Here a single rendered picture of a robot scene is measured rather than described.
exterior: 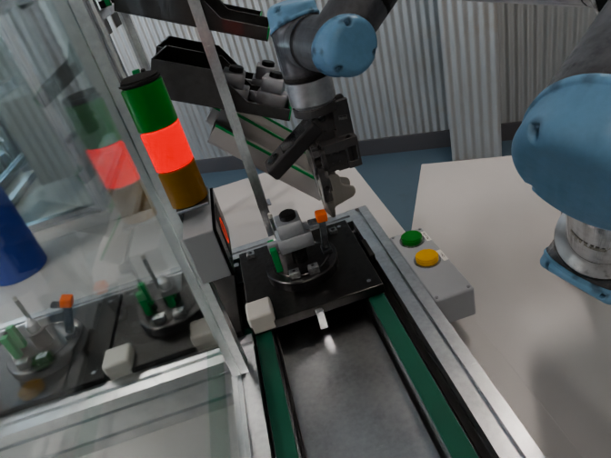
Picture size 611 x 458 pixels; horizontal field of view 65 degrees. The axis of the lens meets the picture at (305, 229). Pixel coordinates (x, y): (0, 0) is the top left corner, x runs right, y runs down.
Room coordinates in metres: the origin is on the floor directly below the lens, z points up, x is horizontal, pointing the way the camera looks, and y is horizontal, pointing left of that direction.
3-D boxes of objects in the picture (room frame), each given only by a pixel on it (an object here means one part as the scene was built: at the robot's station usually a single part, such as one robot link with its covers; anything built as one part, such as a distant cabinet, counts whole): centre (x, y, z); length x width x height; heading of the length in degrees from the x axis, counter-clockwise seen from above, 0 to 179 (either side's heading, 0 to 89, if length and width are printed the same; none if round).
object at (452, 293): (0.68, -0.20, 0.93); 0.21 x 0.07 x 0.06; 4
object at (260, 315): (0.65, 0.12, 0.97); 0.05 x 0.05 x 0.04; 4
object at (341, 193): (0.74, -0.07, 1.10); 0.06 x 0.03 x 0.09; 94
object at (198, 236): (0.56, 0.13, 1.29); 0.12 x 0.05 x 0.25; 4
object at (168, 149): (0.56, 0.13, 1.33); 0.05 x 0.05 x 0.05
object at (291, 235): (0.75, 0.03, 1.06); 0.08 x 0.04 x 0.07; 94
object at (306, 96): (0.76, -0.07, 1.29); 0.08 x 0.08 x 0.05
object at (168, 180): (0.56, 0.13, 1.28); 0.05 x 0.05 x 0.05
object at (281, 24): (0.76, -0.07, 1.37); 0.09 x 0.08 x 0.11; 20
